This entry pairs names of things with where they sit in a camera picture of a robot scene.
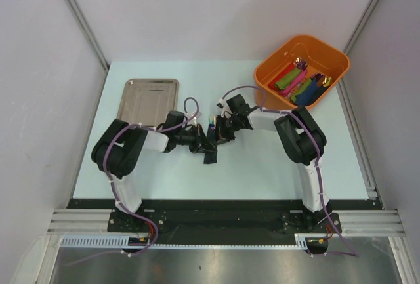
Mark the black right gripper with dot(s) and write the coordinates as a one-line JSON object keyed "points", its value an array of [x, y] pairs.
{"points": [[222, 134]]}

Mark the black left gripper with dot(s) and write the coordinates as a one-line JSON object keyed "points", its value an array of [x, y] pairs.
{"points": [[201, 142]]}

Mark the black paper napkin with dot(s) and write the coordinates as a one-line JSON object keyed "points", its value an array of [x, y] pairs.
{"points": [[210, 156]]}

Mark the iridescent rainbow fork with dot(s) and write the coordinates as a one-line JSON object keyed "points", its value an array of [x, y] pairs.
{"points": [[212, 123]]}

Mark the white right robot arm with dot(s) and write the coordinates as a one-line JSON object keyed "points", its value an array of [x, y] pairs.
{"points": [[301, 138]]}

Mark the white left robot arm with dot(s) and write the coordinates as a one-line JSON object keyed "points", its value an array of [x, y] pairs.
{"points": [[117, 151]]}

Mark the green rolled napkin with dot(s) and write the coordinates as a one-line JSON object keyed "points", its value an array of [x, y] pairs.
{"points": [[286, 80]]}

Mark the blue rolled napkin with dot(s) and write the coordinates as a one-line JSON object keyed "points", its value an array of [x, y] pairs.
{"points": [[304, 98]]}

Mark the silver metal tray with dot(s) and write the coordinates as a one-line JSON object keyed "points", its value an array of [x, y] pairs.
{"points": [[148, 101]]}

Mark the orange plastic bin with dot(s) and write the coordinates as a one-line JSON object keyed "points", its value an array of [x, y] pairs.
{"points": [[324, 63]]}

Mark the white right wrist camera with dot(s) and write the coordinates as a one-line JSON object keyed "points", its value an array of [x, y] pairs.
{"points": [[224, 108]]}

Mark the white cable duct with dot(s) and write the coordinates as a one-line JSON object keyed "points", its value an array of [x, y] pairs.
{"points": [[297, 242]]}

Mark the aluminium frame profile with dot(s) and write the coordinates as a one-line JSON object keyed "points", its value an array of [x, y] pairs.
{"points": [[371, 223]]}

